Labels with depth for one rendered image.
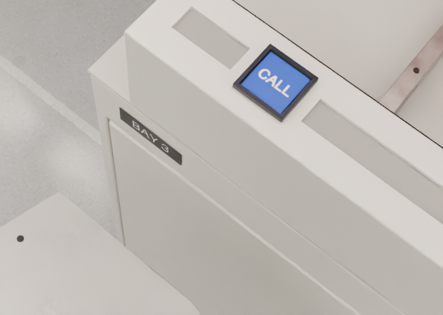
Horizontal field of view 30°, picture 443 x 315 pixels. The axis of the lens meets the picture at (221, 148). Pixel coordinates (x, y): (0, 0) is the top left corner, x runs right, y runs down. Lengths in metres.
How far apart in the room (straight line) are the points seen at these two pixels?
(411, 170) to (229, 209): 0.26
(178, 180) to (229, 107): 0.25
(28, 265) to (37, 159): 0.95
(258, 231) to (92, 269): 0.20
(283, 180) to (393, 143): 0.11
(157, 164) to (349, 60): 0.25
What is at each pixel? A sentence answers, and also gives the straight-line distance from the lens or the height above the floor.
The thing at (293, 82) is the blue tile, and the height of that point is 0.96.
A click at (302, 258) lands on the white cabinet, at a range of 0.90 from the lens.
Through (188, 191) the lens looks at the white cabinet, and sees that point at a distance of 0.97.
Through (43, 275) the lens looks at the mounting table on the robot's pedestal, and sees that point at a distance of 0.83.
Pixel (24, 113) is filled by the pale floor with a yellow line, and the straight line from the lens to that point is 1.83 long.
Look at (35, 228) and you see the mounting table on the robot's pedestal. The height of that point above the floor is 0.82.
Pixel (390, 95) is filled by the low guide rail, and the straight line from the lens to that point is 0.90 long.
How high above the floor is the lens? 1.61
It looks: 65 degrees down
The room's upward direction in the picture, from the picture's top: 9 degrees clockwise
